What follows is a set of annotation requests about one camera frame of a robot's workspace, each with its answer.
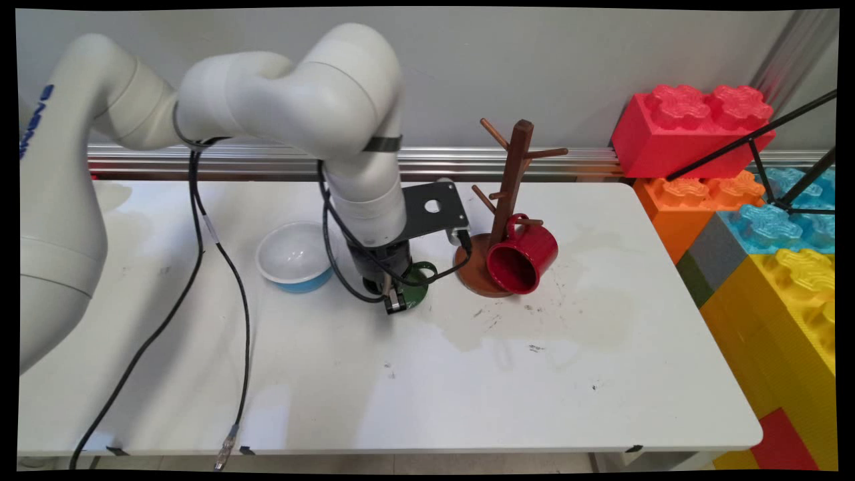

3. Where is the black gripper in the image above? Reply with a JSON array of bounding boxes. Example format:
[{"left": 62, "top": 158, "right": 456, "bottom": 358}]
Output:
[{"left": 347, "top": 239, "right": 412, "bottom": 317}]

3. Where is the green enamel mug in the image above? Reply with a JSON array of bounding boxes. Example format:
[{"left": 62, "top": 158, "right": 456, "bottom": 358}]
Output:
[{"left": 390, "top": 260, "right": 439, "bottom": 312}]

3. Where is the white and blue bowl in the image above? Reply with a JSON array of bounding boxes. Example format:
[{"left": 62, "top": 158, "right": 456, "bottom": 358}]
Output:
[{"left": 255, "top": 221, "right": 336, "bottom": 294}]

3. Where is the red enamel mug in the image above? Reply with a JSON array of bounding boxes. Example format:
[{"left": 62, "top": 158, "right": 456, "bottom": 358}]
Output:
[{"left": 485, "top": 213, "right": 560, "bottom": 296}]

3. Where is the brown wooden mug tree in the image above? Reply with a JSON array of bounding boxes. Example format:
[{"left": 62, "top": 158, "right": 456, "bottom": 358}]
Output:
[{"left": 454, "top": 118, "right": 570, "bottom": 299}]

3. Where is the big orange toy block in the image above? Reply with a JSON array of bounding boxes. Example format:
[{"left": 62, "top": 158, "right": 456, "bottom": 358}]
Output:
[{"left": 633, "top": 171, "right": 766, "bottom": 265}]

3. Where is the big dark green toy block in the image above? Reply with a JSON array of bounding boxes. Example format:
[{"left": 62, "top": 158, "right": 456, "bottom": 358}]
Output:
[{"left": 675, "top": 252, "right": 715, "bottom": 309}]

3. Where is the big red toy block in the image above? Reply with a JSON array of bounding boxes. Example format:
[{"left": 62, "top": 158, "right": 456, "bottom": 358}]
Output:
[{"left": 611, "top": 84, "right": 776, "bottom": 181}]

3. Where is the big grey toy block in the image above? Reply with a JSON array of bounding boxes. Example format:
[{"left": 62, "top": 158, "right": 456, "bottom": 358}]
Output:
[{"left": 687, "top": 212, "right": 750, "bottom": 292}]

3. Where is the big light blue toy block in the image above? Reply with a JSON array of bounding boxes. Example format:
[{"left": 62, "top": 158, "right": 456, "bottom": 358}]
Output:
[{"left": 717, "top": 168, "right": 836, "bottom": 257}]

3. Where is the big yellow toy block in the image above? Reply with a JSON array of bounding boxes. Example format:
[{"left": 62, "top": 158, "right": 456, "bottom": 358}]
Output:
[{"left": 699, "top": 248, "right": 837, "bottom": 472}]

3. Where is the black tripod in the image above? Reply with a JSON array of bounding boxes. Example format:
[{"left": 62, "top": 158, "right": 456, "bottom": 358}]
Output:
[{"left": 666, "top": 90, "right": 838, "bottom": 217}]

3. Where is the small red toy block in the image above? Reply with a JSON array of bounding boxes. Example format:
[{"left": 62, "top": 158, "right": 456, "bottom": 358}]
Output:
[{"left": 749, "top": 407, "right": 820, "bottom": 472}]

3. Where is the black camera cable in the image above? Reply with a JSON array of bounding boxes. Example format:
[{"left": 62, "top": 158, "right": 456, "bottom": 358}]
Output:
[{"left": 317, "top": 159, "right": 474, "bottom": 305}]

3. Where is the aluminium rail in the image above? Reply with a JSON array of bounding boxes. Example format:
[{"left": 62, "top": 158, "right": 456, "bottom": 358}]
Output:
[{"left": 87, "top": 141, "right": 836, "bottom": 183}]

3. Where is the black cable with metal connector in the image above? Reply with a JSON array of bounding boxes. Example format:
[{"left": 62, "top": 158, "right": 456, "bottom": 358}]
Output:
[{"left": 188, "top": 148, "right": 252, "bottom": 472}]

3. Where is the plain black cable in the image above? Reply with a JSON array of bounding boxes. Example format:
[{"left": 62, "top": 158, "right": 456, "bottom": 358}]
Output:
[{"left": 68, "top": 150, "right": 205, "bottom": 471}]

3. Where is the aluminium post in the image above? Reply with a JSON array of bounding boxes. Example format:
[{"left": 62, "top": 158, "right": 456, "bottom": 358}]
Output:
[{"left": 747, "top": 9, "right": 838, "bottom": 116}]

